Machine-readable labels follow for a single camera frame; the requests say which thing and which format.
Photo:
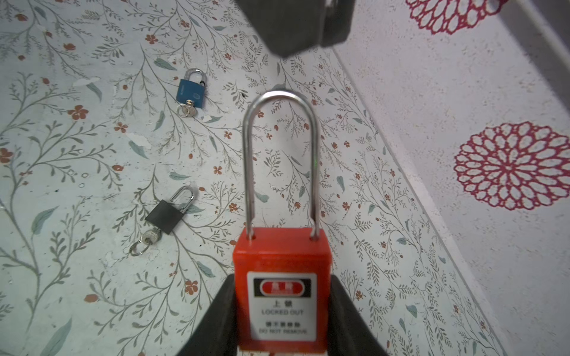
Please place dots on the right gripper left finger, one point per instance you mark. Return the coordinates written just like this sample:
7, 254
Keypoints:
216, 334

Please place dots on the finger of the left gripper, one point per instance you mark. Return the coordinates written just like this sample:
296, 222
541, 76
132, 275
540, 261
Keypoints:
286, 27
337, 22

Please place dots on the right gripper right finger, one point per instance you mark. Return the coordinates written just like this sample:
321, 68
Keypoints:
348, 334

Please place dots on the red padlock with warning label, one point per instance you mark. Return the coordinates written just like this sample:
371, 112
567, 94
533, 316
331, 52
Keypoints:
282, 275

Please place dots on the blue padlock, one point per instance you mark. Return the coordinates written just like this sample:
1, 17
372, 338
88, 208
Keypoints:
191, 92

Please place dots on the black padlock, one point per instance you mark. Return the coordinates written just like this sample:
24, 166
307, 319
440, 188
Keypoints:
165, 216

